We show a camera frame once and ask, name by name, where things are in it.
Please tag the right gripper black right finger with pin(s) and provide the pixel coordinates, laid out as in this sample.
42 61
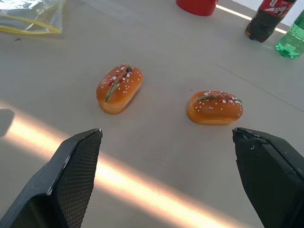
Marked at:
270 175

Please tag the clear yellow-zip plastic bag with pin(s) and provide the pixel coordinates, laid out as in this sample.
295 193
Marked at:
28 14

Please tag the cola bottle red cap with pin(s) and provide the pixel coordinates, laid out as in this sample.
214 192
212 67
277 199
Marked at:
263 21

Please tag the green soda bottle yellow cap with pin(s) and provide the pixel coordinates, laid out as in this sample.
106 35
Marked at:
291 40

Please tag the red tape roll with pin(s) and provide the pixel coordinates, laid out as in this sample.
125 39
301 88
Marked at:
197 7

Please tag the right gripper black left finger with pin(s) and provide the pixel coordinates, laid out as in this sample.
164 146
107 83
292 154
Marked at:
71 175

